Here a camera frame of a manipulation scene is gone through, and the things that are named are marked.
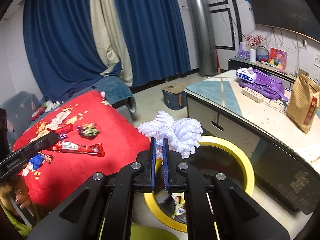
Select white foam fruit net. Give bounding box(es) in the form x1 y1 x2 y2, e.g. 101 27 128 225
138 111 203 159

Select red tube wrapper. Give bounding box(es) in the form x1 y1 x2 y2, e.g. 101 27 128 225
47 124 73 135

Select yellow rimmed trash bin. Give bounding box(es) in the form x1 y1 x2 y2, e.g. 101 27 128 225
144 135 255 233

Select red chocolate bar wrapper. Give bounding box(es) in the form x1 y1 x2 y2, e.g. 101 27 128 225
48 141 105 157

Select colourful picture frame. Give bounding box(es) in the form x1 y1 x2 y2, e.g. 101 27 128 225
268 48 287 70

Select white power strip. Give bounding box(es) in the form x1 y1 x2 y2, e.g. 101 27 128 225
241 87 265 103

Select blue storage stool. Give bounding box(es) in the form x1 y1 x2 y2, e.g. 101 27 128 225
162 81 187 111

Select black tv cabinet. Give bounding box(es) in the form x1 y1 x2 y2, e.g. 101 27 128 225
228 56 296 90

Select white vase red flowers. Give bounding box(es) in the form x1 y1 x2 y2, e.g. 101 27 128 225
245 34 265 63

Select glass top coffee table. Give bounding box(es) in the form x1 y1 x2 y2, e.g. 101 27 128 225
185 70 319 215

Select yellow snack wrapper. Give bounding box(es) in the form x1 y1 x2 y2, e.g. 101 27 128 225
171 192 185 218

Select red floral blanket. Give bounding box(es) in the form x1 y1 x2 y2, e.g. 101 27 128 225
14 90 150 211

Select dark blue left curtain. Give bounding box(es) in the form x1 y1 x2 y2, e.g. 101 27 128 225
23 0 107 102

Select brown paper bag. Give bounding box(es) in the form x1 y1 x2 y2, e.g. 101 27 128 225
286 74 319 134

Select dark blue curtain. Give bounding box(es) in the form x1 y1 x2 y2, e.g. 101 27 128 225
115 0 190 87
23 0 107 102

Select blue grey sofa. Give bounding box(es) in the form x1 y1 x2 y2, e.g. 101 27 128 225
1 91 40 153

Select wall mounted television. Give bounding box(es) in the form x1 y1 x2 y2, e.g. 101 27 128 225
249 0 319 42

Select green sleeve left forearm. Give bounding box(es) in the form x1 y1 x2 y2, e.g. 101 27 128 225
1 203 32 239

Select person's left hand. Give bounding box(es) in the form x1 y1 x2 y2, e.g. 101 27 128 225
1 176 31 217

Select green black candy wrapper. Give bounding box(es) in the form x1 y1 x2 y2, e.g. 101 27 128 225
77 123 100 139

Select blue sofa cover towel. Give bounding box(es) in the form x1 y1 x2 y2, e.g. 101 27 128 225
30 75 137 126

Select round blue ornament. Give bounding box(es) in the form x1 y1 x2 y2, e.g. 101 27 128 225
256 46 270 64

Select beige curtain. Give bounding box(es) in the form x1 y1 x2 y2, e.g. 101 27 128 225
89 0 133 87

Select silver tower air conditioner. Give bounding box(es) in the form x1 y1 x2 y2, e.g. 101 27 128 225
187 0 217 77

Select tissue pack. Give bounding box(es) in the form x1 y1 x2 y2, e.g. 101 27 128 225
236 67 257 83

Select purple bag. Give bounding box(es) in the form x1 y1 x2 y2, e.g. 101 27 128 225
239 68 289 101

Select dark blue right curtain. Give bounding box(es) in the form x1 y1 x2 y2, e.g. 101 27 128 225
115 0 190 87

